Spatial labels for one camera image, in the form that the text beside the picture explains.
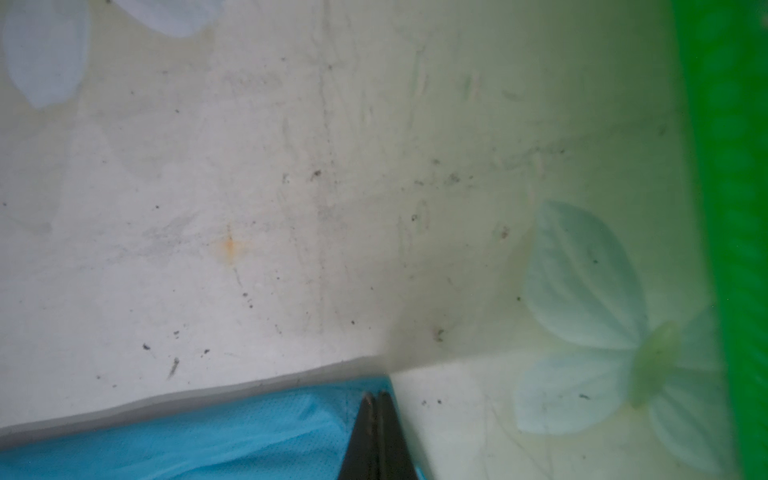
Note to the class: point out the green plastic basket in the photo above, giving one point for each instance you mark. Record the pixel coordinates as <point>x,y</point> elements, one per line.
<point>723,51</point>

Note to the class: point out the blue t-shirt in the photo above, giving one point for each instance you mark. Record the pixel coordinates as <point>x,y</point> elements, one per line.
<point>296,433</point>

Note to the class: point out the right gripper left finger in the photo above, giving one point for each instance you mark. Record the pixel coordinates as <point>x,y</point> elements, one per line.
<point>361,458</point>

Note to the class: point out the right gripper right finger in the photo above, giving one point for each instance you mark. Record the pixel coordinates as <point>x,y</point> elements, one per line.
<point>394,461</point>

